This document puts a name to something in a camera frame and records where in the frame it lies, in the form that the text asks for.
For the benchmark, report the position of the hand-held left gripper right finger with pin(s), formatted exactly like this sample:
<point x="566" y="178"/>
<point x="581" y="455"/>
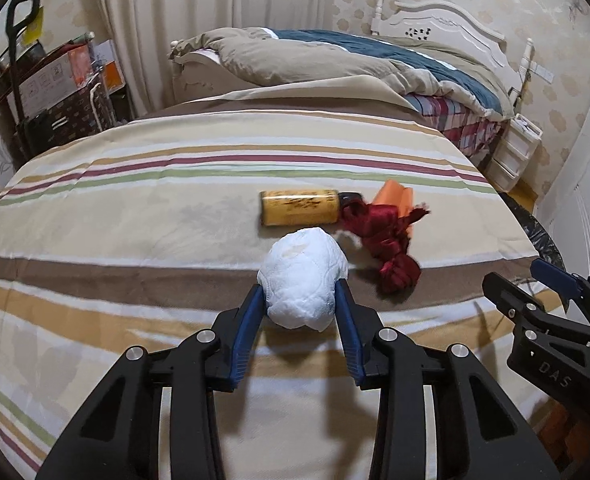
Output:
<point x="349" y="330"/>

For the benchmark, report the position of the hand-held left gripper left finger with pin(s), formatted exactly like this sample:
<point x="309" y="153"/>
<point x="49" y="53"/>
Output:
<point x="245" y="335"/>

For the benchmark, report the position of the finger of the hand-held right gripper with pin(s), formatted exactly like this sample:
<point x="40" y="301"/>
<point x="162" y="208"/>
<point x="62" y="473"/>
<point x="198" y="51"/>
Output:
<point x="557" y="277"/>
<point x="507" y="295"/>

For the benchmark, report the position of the black trash bag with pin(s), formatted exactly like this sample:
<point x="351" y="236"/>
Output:
<point x="535" y="240"/>

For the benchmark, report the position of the white paper wad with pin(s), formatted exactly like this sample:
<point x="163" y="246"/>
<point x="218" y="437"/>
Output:
<point x="302" y="280"/>

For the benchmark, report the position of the dark red ribbon bundle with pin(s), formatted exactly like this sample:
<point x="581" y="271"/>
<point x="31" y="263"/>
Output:
<point x="385" y="245"/>

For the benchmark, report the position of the white wardrobe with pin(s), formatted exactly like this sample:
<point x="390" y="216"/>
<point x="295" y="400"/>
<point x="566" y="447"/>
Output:
<point x="585" y="160"/>

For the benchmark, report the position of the white plastic drawer unit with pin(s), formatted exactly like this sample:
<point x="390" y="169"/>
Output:
<point x="515" y="152"/>

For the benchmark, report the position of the yellow labelled bottle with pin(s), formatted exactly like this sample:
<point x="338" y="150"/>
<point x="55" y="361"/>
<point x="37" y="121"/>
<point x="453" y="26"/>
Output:
<point x="300" y="205"/>

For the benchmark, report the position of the orange plastic wrapper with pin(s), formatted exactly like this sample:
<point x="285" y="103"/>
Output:
<point x="394" y="194"/>

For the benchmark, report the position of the striped bed sheet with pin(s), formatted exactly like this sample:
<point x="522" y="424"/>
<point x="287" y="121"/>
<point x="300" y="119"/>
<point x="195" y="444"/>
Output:
<point x="125" y="210"/>

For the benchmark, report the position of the plaid bed sheet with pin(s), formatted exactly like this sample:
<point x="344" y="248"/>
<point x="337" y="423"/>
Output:
<point x="450" y="115"/>

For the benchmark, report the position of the white bed footboard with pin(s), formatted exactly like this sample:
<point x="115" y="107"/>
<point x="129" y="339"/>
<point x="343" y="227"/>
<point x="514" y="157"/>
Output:
<point x="192" y="77"/>

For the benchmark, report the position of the beige and teal duvet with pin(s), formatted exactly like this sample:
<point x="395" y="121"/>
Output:
<point x="315" y="60"/>

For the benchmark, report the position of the brown patterned bag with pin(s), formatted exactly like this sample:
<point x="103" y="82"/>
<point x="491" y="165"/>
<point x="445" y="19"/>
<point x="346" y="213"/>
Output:
<point x="75" y="115"/>

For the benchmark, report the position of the white carved headboard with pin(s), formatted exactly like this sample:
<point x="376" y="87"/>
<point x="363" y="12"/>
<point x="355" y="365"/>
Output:
<point x="450" y="17"/>

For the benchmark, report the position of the orange and white box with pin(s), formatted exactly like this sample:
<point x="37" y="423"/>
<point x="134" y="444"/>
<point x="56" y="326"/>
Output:
<point x="102" y="65"/>

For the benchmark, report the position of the cream curtain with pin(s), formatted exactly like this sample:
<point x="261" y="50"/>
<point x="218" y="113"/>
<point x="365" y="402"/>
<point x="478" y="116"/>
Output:
<point x="200" y="25"/>

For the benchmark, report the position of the white cardboard box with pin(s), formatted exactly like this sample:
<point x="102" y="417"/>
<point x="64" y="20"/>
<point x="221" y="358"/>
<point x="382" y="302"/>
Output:
<point x="45" y="82"/>

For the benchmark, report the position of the black hand cart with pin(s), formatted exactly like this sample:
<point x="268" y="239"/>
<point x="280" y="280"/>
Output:
<point x="15" y="60"/>

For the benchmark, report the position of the yellow tag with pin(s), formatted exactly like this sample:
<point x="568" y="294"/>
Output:
<point x="34" y="25"/>

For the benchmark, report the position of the white wall socket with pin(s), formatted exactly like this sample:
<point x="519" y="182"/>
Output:
<point x="542" y="73"/>

